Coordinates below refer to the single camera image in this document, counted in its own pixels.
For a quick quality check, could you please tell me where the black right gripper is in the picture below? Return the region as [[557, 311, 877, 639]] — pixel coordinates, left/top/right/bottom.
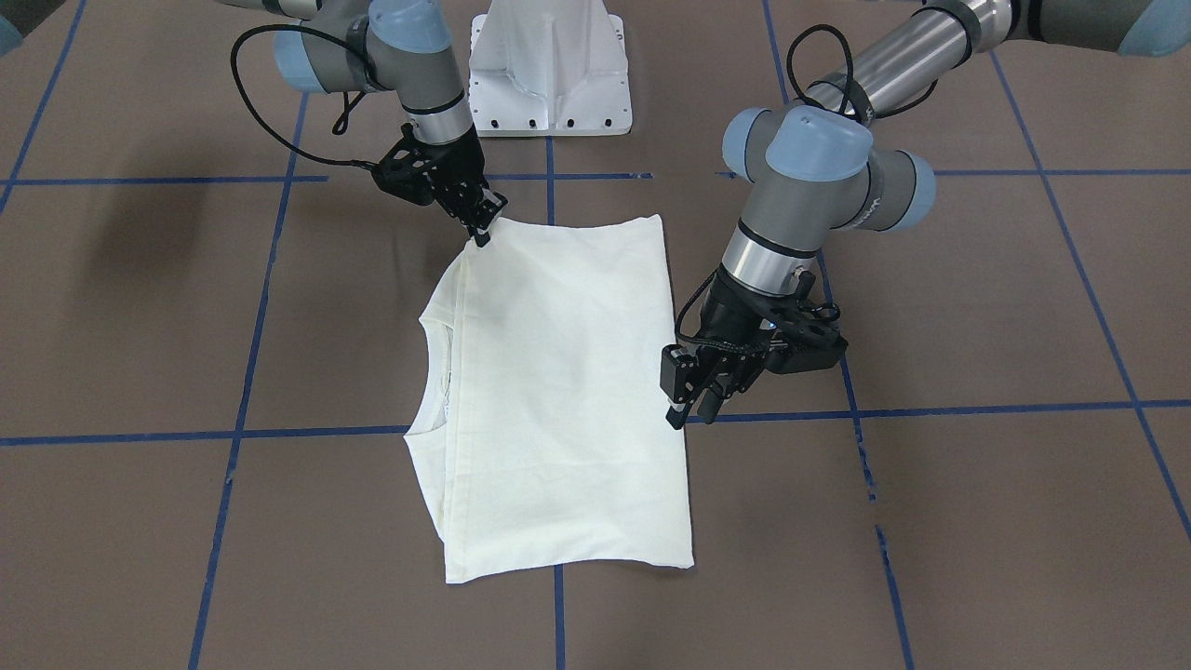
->
[[370, 123, 509, 248]]

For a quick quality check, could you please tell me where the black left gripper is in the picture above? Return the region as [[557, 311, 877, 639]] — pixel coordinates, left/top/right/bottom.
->
[[660, 267, 848, 430]]

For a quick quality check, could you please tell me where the cream long-sleeve printed shirt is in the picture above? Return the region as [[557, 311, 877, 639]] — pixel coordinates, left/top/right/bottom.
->
[[405, 215, 694, 584]]

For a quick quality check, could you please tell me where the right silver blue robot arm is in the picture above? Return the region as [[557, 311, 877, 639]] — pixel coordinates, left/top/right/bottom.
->
[[229, 1, 507, 248]]

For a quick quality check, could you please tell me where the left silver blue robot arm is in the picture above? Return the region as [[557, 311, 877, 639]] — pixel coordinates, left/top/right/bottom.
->
[[660, 1, 1187, 428]]

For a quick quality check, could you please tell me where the white camera pole base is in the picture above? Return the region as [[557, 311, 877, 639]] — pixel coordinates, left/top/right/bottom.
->
[[468, 1, 634, 139]]

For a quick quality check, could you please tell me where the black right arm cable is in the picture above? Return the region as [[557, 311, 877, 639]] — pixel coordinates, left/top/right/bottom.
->
[[231, 23, 382, 179]]

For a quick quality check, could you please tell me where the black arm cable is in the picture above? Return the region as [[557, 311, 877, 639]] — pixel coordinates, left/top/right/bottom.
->
[[675, 24, 941, 350], [231, 23, 382, 179]]

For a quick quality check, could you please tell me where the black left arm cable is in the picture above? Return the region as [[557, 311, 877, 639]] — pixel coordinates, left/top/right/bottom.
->
[[675, 24, 941, 350]]

